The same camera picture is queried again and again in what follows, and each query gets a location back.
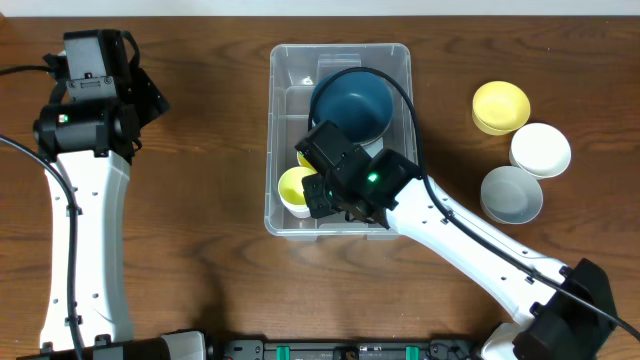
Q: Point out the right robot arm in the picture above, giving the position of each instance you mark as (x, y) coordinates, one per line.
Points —
(556, 311)

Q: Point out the dark blue bowl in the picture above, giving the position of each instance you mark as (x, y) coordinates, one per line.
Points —
(360, 104)

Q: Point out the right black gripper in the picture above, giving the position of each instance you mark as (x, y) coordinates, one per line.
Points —
(316, 195)

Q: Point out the clear plastic storage bin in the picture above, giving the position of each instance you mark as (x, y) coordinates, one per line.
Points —
(295, 69)

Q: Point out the yellow small bowl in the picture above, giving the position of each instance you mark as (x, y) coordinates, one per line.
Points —
(500, 107)

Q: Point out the grey small bowl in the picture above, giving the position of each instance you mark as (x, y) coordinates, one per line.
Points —
(510, 195)

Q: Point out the white small bowl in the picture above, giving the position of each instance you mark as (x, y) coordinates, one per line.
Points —
(540, 150)

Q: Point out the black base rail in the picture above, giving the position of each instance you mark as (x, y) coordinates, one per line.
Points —
(354, 349)

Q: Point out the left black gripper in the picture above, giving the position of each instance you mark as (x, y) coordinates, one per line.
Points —
(148, 95)

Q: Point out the yellow cup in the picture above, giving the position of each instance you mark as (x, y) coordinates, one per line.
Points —
(290, 187)
(302, 161)

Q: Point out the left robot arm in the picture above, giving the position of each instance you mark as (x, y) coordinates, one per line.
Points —
(87, 136)

